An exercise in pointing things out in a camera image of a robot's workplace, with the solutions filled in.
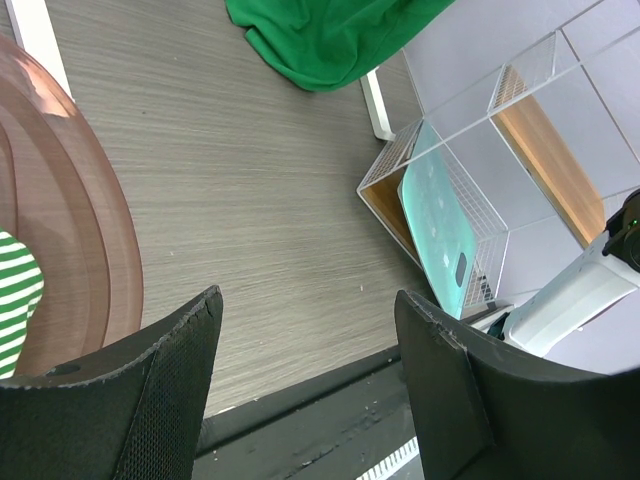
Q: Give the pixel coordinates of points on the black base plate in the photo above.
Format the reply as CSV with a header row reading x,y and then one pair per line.
x,y
337,425

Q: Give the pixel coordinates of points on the white slotted cable duct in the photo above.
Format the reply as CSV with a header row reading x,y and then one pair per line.
x,y
393,463

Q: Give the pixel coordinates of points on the teal cutting mat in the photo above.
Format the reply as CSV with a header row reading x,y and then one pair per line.
x,y
441,232

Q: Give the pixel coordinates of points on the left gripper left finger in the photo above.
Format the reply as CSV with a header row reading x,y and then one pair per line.
x,y
131,410

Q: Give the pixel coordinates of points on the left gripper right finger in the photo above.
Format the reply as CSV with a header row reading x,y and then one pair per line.
x,y
483,409

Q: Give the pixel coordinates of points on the green white striped tank top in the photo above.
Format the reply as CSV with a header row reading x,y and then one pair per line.
x,y
22,286

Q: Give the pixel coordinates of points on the brown translucent plastic basin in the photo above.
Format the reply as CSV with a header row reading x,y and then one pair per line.
x,y
61,198

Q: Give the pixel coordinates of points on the white wire wooden shelf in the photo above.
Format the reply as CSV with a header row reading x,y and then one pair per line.
x,y
537,106

